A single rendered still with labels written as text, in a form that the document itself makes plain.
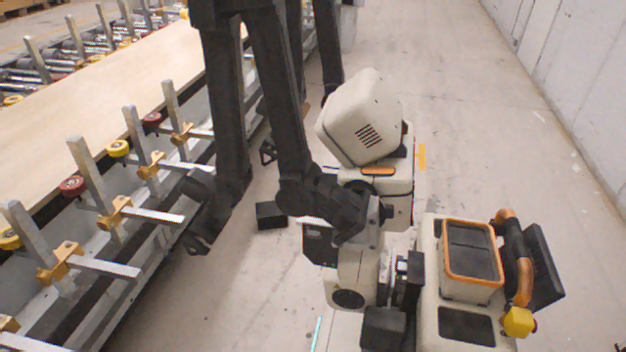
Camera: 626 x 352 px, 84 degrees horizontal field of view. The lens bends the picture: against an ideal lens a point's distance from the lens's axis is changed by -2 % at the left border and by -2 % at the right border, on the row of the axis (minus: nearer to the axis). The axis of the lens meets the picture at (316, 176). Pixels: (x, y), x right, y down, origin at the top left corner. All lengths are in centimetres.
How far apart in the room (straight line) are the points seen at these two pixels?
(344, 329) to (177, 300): 95
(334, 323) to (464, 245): 73
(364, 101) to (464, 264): 58
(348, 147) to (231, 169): 25
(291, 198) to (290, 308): 136
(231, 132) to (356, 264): 55
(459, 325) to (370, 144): 57
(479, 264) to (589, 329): 136
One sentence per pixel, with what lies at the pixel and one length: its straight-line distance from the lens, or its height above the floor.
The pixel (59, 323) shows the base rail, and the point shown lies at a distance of 137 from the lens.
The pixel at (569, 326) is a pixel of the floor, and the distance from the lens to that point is 237.
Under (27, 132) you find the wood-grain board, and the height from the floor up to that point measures 90.
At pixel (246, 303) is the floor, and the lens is 205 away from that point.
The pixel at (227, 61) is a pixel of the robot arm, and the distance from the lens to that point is 62.
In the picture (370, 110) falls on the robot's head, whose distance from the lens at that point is 74.
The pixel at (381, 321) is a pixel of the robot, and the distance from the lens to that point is 112.
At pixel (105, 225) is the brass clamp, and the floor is 82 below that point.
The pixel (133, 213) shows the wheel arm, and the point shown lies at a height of 82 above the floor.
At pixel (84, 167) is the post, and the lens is 131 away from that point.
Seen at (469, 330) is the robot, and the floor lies 81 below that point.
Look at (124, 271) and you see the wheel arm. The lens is 120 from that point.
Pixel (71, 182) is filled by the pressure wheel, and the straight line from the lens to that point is 151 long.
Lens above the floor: 170
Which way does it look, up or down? 38 degrees down
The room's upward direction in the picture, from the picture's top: 1 degrees clockwise
